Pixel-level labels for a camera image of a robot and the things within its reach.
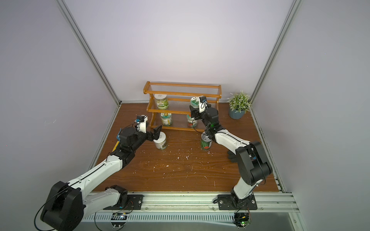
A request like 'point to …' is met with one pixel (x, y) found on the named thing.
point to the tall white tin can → (161, 143)
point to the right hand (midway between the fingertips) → (197, 101)
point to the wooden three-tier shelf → (172, 106)
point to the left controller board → (118, 219)
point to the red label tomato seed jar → (192, 122)
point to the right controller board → (241, 220)
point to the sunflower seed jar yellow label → (166, 119)
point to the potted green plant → (239, 104)
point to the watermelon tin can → (205, 141)
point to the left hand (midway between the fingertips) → (156, 124)
